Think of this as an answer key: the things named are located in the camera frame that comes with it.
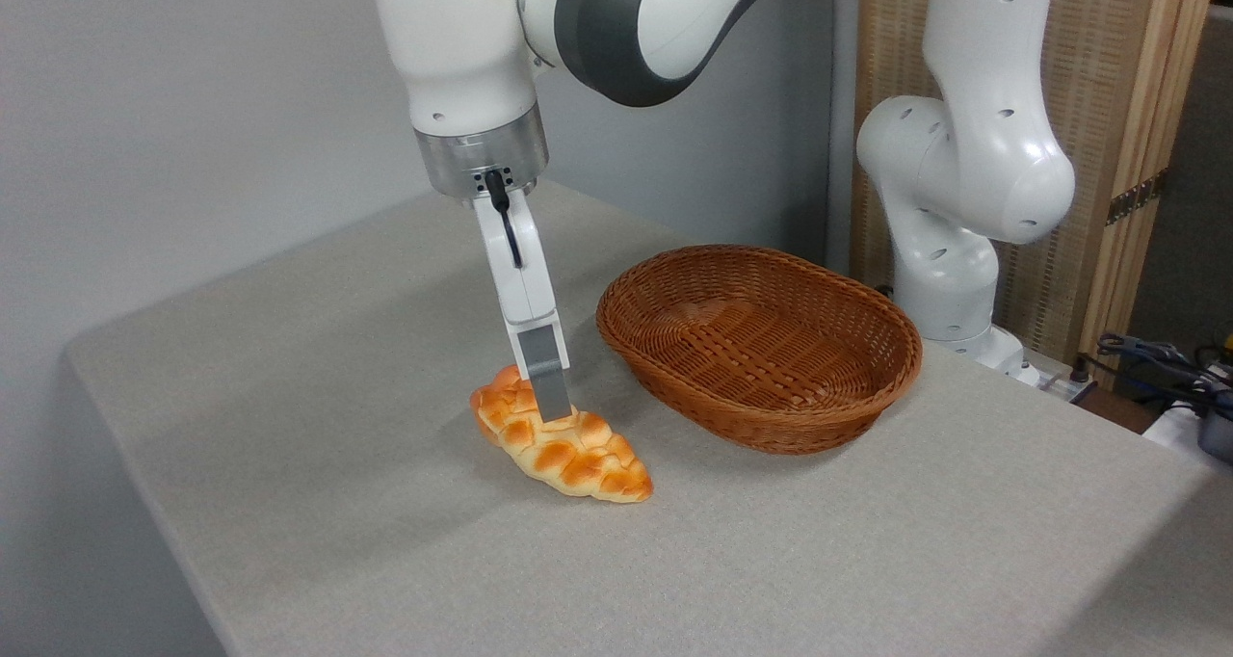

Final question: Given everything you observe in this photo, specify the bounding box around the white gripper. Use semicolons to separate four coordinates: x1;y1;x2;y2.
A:
471;187;576;424

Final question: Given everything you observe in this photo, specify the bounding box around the braided golden bread loaf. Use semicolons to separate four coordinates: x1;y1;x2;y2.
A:
469;364;654;504

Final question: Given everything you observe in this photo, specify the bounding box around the brown woven wicker basket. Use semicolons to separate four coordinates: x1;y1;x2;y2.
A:
595;245;924;456

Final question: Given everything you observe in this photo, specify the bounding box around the metal screen hinge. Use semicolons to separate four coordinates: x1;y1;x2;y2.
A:
1105;169;1169;226

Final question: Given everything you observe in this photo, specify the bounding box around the wooden framed woven screen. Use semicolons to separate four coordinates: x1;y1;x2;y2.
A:
852;0;1220;388

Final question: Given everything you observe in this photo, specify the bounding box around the white cloth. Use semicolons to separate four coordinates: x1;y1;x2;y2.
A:
1142;400;1233;477

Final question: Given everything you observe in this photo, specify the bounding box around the grey plastic box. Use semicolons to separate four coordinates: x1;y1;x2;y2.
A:
1197;410;1233;465

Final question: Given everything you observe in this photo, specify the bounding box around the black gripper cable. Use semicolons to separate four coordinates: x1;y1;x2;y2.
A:
484;169;524;270

